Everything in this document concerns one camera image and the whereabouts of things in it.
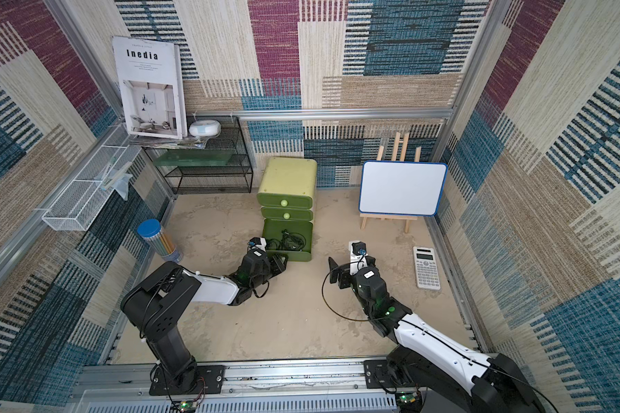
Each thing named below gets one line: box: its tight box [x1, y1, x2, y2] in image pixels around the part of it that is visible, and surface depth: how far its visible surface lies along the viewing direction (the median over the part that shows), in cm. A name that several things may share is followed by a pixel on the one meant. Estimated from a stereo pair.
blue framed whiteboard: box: [358, 160, 448, 216], surface depth 98 cm
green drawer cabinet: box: [256, 156, 318, 242], surface depth 98 cm
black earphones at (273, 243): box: [265, 238, 285, 251], surface depth 104 cm
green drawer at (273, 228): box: [262, 218, 314, 262], surface depth 104 cm
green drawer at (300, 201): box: [256, 192, 314, 210], surface depth 93 cm
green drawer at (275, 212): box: [260, 206, 314, 221], surface depth 98 cm
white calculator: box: [412, 246, 441, 291], surface depth 96 cm
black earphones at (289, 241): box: [272, 228, 307, 252], surface depth 104 cm
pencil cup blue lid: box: [136, 218, 185, 263], surface depth 87 cm
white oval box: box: [188, 119, 222, 138], surface depth 89 cm
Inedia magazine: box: [111, 36, 188, 140], surface depth 79 cm
